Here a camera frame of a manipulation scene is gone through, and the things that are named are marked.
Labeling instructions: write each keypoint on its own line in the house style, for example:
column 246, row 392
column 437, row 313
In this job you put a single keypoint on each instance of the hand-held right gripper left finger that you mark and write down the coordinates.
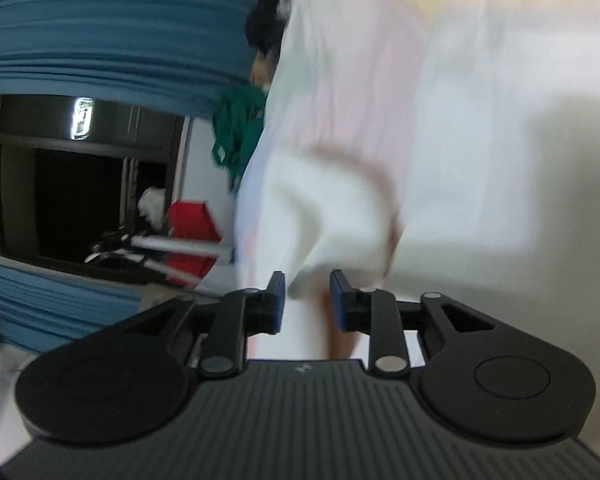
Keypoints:
column 277, row 305

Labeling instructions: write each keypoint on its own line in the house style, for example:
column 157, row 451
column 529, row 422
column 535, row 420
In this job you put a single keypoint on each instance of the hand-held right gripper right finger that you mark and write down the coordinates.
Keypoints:
column 337, row 305

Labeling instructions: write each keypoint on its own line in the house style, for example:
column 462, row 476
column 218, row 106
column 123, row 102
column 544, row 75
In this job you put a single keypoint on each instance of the white garment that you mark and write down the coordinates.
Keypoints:
column 430, row 135

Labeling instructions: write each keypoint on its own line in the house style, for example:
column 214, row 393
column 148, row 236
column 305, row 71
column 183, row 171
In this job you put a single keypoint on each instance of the red box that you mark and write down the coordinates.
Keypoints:
column 192, row 237

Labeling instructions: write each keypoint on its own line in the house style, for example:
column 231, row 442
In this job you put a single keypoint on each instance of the white crumpled cloth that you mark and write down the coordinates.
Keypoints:
column 152, row 205

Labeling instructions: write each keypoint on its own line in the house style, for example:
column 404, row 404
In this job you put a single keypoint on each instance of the green cloth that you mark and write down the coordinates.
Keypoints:
column 237, row 132

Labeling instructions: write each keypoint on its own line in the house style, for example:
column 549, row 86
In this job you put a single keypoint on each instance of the dark window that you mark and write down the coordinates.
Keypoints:
column 75, row 185

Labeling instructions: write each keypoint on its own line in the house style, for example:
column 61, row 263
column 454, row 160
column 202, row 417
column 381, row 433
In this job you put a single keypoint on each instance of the dark cloth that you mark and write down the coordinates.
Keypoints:
column 269, row 15

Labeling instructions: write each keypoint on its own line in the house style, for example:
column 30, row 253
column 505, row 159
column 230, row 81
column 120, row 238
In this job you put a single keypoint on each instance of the blue curtain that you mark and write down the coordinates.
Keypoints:
column 115, row 25

